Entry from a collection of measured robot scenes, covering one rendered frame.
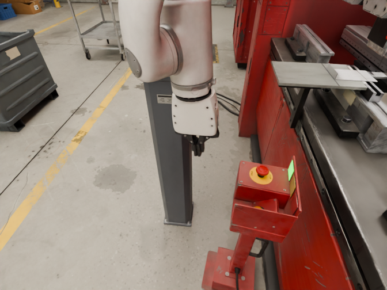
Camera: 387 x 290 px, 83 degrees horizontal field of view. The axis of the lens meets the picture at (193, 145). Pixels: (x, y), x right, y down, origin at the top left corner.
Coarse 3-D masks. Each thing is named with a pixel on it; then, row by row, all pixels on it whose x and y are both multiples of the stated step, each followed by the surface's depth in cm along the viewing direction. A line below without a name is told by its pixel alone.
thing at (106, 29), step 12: (108, 0) 287; (72, 12) 301; (108, 24) 381; (84, 36) 322; (96, 36) 320; (108, 36) 318; (120, 36) 325; (84, 48) 333; (96, 48) 332; (108, 48) 330; (120, 48) 328
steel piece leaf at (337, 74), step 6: (330, 66) 75; (330, 72) 74; (336, 72) 70; (342, 72) 75; (348, 72) 75; (354, 72) 75; (336, 78) 71; (342, 78) 71; (348, 78) 71; (354, 78) 71; (360, 78) 71
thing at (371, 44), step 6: (378, 18) 66; (384, 18) 64; (378, 24) 66; (384, 24) 63; (372, 30) 68; (378, 30) 66; (384, 30) 63; (372, 36) 68; (378, 36) 65; (384, 36) 63; (372, 42) 69; (378, 42) 65; (384, 42) 63; (372, 48) 69; (378, 48) 66; (384, 48) 63
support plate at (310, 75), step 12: (276, 72) 75; (288, 72) 75; (300, 72) 75; (312, 72) 75; (324, 72) 75; (288, 84) 70; (300, 84) 69; (312, 84) 69; (324, 84) 69; (336, 84) 69; (348, 84) 69; (360, 84) 69
